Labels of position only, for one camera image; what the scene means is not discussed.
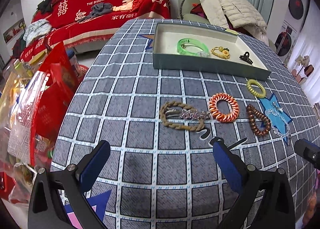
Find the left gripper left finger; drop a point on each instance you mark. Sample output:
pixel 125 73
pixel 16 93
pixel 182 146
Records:
pixel 46 209

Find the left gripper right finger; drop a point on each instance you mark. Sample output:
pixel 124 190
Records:
pixel 276 209

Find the green plastic bangle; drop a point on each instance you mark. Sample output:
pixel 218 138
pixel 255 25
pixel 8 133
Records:
pixel 184 44

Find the cream jewelry tray box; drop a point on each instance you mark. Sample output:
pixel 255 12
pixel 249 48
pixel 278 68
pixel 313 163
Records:
pixel 208 49

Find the black bobby pin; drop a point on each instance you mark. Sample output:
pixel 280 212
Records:
pixel 219 139

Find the black hair claw clip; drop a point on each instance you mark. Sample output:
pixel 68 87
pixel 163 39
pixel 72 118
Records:
pixel 245 57

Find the rhinestone hair clip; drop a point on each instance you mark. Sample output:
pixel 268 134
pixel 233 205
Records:
pixel 187 114

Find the beige puffer jacket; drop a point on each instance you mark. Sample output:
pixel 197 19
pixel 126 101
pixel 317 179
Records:
pixel 238 13

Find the white knit garment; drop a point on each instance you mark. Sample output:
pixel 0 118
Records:
pixel 37 29

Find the red blanket covered sofa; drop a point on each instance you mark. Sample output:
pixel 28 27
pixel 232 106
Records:
pixel 75 22

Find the grey garment on sofa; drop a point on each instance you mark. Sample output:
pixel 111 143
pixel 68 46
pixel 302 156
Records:
pixel 98 9

